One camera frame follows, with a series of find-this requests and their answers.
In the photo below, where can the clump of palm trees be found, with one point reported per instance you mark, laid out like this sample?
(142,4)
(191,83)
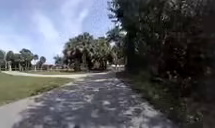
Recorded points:
(85,51)

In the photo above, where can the grey paved path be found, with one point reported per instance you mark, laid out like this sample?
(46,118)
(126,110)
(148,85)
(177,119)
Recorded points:
(91,106)

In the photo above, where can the pale cross path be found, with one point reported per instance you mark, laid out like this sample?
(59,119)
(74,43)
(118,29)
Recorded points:
(45,74)

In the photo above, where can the dense thicket of trees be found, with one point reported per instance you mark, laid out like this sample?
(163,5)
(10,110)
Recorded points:
(168,36)

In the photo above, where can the weedy grass verge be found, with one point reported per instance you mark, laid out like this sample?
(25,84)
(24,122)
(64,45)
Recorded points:
(171,100)

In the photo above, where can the row of distant trees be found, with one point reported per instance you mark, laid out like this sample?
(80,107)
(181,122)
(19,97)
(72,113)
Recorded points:
(20,59)

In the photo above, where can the green grass field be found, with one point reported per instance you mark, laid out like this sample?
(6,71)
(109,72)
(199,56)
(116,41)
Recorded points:
(21,86)

